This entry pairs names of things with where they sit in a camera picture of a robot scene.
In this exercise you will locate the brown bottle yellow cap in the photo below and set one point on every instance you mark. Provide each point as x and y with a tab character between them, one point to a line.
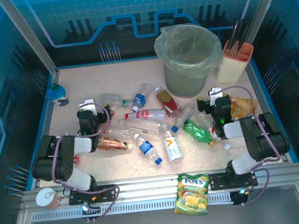
113	109

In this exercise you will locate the crushed clear bottle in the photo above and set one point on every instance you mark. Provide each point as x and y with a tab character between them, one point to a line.
119	133

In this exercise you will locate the clear bottle green cap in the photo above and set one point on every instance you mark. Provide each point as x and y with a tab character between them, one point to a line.
112	100

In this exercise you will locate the copper label bottle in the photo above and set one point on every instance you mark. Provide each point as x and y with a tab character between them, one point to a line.
112	143

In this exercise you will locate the green plastic bottle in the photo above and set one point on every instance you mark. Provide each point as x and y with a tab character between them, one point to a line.
198	132

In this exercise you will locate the large clear plain bottle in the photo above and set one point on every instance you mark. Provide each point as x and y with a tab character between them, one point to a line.
143	127

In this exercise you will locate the blue label bottle white cap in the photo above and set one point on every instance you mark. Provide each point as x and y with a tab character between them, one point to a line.
139	99

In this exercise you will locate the red label bottle red cap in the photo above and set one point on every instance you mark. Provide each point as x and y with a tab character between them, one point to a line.
145	114

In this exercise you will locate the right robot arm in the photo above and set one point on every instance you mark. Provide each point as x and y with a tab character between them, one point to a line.
259	138

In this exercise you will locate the grey waste bin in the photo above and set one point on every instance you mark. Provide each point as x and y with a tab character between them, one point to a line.
181	87

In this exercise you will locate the green plastic bin liner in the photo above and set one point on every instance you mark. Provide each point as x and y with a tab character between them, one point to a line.
188	49

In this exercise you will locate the yellow snack bag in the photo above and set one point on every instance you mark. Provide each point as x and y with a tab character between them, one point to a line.
241	107

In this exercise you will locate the clear bottle blue cap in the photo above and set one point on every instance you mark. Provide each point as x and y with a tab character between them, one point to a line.
183	116

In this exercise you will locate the red gold label bottle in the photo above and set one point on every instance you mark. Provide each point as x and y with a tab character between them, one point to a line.
168	103

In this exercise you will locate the beige orange utensil holder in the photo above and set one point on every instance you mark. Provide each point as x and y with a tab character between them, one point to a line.
230	71

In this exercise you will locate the blue white toy cup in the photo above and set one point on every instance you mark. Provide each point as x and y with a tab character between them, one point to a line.
55	92

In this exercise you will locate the white label orange mark bottle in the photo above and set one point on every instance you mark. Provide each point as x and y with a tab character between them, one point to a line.
172	147

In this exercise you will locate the wooden chopstick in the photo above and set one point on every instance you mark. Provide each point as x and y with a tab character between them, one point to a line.
228	51
235	50

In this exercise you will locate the tin can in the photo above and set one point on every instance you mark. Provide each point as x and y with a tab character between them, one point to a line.
46	197

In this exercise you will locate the Fox's candy bag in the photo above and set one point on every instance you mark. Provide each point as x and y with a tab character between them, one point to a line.
192	193

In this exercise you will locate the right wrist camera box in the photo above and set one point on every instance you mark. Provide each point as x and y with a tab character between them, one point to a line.
214	94

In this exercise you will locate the aluminium table rail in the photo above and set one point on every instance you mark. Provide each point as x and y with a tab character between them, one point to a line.
147	188

